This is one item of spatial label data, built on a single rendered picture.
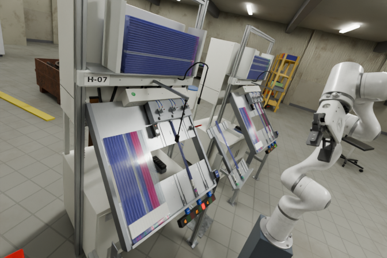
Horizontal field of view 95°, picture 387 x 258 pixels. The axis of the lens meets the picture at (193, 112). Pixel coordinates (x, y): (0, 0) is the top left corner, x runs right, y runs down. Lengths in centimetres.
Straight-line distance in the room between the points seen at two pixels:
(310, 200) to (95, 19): 138
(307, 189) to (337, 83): 58
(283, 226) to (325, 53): 889
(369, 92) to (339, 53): 916
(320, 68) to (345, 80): 899
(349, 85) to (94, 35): 109
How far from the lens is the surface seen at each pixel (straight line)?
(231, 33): 962
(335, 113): 64
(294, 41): 952
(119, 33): 94
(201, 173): 132
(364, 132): 112
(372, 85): 71
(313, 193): 110
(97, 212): 127
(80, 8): 96
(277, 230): 128
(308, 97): 977
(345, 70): 75
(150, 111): 112
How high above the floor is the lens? 161
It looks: 21 degrees down
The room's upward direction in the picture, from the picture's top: 15 degrees clockwise
